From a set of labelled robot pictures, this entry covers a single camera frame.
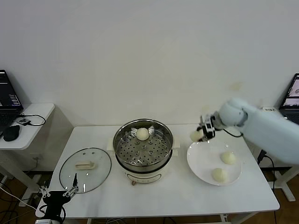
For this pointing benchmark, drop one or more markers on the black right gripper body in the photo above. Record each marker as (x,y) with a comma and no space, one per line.
(209,124)

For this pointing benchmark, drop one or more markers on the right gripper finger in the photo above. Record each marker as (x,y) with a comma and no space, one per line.
(200,128)
(206,138)

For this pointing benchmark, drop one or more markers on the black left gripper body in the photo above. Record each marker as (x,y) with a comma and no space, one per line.
(56,198)

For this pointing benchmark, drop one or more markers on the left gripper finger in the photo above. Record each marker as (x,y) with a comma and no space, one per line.
(44,192)
(75,183)

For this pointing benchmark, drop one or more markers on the white steamed baozi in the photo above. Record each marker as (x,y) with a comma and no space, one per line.
(219,174)
(142,134)
(228,158)
(195,136)

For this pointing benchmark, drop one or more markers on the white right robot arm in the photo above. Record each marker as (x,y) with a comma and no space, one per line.
(268,130)

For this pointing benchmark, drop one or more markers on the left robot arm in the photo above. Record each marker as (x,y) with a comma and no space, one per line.
(53,213)

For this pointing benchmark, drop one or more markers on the perforated steel steamer basket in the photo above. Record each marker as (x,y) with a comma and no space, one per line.
(144,158)

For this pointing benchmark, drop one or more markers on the white round plate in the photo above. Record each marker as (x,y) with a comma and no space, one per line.
(201,168)

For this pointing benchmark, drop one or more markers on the white side desk holding mouse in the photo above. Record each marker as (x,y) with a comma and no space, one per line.
(23,140)

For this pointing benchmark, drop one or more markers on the black computer mouse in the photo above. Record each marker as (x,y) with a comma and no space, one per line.
(11,133)

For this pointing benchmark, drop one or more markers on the cream electric cooker pot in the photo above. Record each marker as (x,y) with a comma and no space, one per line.
(144,176)

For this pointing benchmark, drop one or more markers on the small black hub box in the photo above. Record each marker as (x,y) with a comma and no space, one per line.
(23,121)

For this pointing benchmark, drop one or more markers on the grey laptop with image windows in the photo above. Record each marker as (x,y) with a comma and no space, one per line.
(292,93)

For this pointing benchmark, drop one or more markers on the white side desk without mouse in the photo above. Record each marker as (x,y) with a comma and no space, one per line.
(288,193)

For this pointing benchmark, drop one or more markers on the black laptop with code screen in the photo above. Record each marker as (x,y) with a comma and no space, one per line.
(7,93)

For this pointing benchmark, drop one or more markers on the white wall outlet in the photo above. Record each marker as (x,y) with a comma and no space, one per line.
(37,156)

